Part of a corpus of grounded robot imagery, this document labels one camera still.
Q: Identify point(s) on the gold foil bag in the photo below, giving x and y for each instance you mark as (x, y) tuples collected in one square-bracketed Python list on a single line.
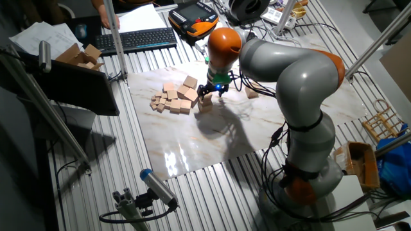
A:
[(299, 12)]

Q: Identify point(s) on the white plug adapter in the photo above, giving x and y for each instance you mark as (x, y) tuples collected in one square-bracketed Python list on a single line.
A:
[(200, 45)]

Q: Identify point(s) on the small wooden cube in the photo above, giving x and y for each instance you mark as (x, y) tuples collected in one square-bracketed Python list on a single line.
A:
[(162, 101), (167, 104), (160, 107), (158, 94), (164, 95)]

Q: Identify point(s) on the blue bag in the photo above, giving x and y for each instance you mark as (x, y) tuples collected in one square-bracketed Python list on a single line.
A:
[(396, 170)]

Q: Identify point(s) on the printed paper stack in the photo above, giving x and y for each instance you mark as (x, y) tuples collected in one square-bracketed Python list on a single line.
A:
[(41, 37)]

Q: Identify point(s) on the person right hand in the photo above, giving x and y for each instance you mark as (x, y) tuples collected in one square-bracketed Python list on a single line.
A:
[(104, 19)]

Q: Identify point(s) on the white robot plinth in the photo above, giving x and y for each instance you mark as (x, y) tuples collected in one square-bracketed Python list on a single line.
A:
[(353, 208)]

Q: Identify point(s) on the black filament spool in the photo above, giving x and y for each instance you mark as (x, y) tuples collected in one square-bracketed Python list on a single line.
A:
[(244, 11)]

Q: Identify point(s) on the marble pattern board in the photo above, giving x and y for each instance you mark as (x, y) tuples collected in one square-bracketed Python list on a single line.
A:
[(208, 144)]

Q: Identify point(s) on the white paper sheet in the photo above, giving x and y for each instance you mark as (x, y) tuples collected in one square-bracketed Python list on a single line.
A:
[(141, 19)]

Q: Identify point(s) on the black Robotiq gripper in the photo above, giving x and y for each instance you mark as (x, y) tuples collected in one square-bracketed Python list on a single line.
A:
[(215, 86)]

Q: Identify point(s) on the orange black teach pendant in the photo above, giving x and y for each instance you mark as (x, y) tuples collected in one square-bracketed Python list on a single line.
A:
[(192, 13)]

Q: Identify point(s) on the wooden rack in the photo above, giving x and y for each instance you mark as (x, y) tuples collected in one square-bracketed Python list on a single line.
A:
[(385, 119)]

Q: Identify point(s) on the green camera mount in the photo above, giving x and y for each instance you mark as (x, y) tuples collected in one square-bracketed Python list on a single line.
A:
[(221, 78)]

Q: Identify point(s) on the grey camera blue tip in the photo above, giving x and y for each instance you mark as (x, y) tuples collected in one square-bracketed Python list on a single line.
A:
[(159, 187)]

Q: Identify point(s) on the aluminium frame post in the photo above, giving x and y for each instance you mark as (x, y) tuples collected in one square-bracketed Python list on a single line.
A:
[(285, 16), (388, 32), (116, 41)]

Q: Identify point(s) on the grey computer mouse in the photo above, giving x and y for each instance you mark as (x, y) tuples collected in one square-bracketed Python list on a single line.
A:
[(81, 31)]

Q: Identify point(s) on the white power strip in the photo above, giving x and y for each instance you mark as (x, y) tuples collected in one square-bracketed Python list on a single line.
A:
[(273, 15)]

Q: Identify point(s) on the medium wooden cube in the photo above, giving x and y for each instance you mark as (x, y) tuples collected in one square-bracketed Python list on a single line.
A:
[(175, 106), (168, 86), (172, 94), (186, 106)]

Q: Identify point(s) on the aluminium camera bracket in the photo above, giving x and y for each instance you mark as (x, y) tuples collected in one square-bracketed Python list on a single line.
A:
[(126, 208)]

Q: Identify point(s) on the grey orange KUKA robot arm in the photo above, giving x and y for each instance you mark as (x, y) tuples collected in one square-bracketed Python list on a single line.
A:
[(298, 83)]

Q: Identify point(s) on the black monitor panel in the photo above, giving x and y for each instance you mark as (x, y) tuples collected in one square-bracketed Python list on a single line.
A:
[(80, 90)]

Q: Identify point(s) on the black mouse pad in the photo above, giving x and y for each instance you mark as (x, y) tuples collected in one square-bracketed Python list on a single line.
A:
[(93, 35)]

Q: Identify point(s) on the small open cardboard box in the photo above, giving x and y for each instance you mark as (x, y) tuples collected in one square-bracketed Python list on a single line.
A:
[(72, 54)]

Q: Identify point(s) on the brown cardboard box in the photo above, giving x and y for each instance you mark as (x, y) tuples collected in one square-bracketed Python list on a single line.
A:
[(369, 167)]

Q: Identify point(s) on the brown cardboard sheet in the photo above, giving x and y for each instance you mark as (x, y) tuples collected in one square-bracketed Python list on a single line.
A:
[(399, 67)]

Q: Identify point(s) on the person right forearm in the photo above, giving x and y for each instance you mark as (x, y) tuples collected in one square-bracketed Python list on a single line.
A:
[(97, 4)]

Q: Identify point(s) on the black computer keyboard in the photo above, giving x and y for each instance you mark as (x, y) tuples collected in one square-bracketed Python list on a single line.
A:
[(136, 40)]

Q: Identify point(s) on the aluminium frame beam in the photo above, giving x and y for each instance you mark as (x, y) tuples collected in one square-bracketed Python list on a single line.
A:
[(393, 144), (69, 141)]

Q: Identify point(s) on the grey camera on frame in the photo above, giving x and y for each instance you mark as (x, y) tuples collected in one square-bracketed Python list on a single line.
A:
[(45, 56)]

